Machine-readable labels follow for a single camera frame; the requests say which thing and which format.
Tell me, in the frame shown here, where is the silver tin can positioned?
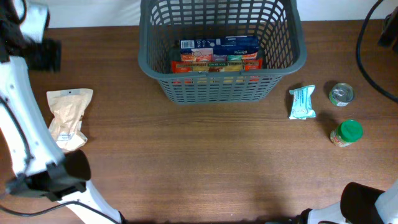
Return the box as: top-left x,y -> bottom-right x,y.
329,83 -> 355,107

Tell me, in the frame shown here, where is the green lid glass jar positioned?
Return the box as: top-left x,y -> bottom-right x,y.
330,119 -> 364,147

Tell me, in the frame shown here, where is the blue Kleenex tissue pack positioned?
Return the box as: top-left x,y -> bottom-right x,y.
180,35 -> 259,62

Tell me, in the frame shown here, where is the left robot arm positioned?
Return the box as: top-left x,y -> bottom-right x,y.
1,0 -> 125,223

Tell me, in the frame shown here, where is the beige powder pouch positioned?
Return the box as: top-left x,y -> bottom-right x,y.
47,88 -> 93,153

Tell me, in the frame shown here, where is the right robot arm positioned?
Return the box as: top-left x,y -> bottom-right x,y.
283,0 -> 397,224

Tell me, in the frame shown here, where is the left black cable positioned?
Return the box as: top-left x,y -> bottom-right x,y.
0,96 -> 122,224

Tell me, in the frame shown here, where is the black cable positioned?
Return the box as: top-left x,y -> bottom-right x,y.
0,96 -> 122,224
355,0 -> 398,104

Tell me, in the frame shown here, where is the light teal wipes packet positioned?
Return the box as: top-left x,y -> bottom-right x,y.
289,85 -> 316,119

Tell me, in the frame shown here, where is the right black cable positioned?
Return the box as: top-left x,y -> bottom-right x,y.
355,0 -> 398,104

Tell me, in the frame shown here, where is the orange spaghetti packet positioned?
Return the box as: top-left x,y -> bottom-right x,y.
172,58 -> 263,73

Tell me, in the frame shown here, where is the grey plastic shopping basket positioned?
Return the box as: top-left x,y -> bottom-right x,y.
138,0 -> 307,105

